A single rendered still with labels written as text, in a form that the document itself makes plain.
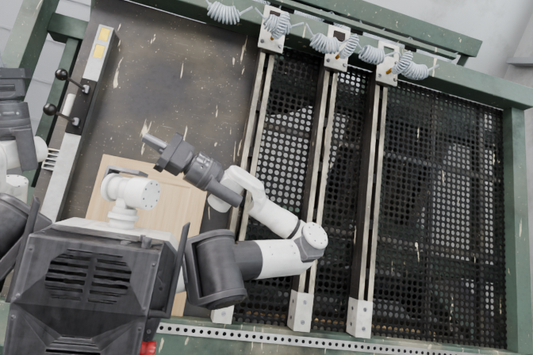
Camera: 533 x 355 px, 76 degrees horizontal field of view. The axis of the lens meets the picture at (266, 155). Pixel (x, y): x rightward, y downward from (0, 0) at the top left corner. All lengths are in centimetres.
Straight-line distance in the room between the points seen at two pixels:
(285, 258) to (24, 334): 51
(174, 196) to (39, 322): 71
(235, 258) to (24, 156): 54
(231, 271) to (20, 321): 36
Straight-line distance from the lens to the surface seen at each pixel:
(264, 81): 139
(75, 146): 131
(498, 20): 460
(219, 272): 75
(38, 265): 65
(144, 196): 76
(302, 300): 131
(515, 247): 192
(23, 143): 95
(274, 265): 84
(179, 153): 90
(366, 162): 147
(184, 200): 127
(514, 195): 195
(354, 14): 210
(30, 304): 66
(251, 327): 130
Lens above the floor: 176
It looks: 15 degrees down
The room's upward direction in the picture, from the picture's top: 16 degrees clockwise
